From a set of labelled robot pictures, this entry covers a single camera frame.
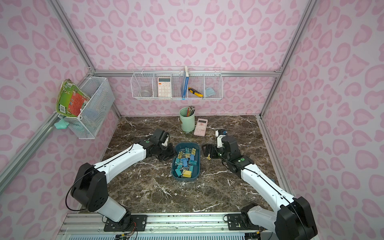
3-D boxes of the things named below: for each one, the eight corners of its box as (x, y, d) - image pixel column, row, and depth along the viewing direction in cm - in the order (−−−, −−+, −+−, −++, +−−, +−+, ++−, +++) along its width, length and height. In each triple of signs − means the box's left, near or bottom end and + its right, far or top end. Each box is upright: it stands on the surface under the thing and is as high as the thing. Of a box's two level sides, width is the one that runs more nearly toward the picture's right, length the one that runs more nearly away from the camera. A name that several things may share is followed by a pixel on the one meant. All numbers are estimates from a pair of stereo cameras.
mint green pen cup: (179, 129, 115) (176, 113, 102) (184, 122, 119) (182, 106, 106) (191, 134, 112) (190, 118, 99) (196, 126, 116) (195, 110, 103)
